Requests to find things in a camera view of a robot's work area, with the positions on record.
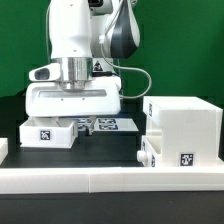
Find white thin cable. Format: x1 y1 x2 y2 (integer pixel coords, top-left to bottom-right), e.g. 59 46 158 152
99 0 153 100

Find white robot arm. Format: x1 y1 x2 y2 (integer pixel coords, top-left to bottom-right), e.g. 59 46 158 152
26 0 140 140

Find white front fence wall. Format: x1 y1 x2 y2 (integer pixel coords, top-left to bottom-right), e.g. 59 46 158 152
0 166 224 194

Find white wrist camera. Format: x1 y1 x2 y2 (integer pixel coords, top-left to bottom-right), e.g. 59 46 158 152
29 63 61 82

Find white right fence wall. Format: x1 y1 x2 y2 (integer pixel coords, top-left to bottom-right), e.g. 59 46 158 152
216 158 224 167

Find white drawer cabinet box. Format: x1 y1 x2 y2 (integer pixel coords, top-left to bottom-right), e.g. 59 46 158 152
143 96 223 167

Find white front drawer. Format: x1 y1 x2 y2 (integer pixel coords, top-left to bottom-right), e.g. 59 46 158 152
137 135 161 167

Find white marker tag plate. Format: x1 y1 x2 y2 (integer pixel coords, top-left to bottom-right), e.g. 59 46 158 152
78 118 138 132

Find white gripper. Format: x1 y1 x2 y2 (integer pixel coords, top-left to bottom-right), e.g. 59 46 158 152
25 77 121 136

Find white fence wall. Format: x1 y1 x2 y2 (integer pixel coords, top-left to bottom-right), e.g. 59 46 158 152
216 158 224 167
0 138 8 165
0 166 224 194

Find white drawer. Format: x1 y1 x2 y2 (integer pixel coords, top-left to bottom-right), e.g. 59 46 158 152
137 135 161 167
19 118 78 148

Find white left fence wall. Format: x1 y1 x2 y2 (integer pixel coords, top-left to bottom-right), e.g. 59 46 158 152
0 138 8 165

